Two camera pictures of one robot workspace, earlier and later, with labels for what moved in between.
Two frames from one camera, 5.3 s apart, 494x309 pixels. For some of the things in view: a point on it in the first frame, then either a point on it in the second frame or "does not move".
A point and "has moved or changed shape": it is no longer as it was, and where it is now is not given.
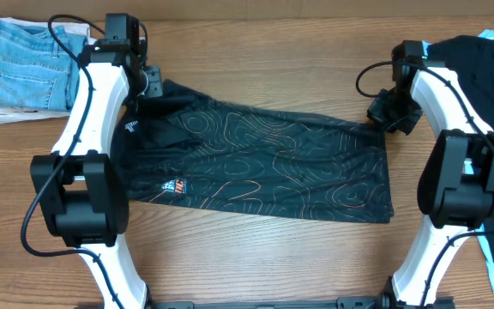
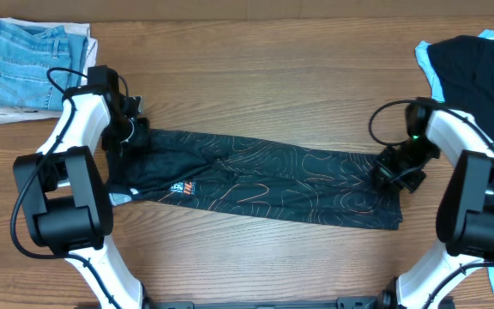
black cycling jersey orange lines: x=174 y=148 has moved or changed shape
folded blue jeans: x=27 y=69 does not move
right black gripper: x=377 y=114 -> x=388 y=172
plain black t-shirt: x=488 y=71 does not move
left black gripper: x=156 y=88 -> x=141 y=142
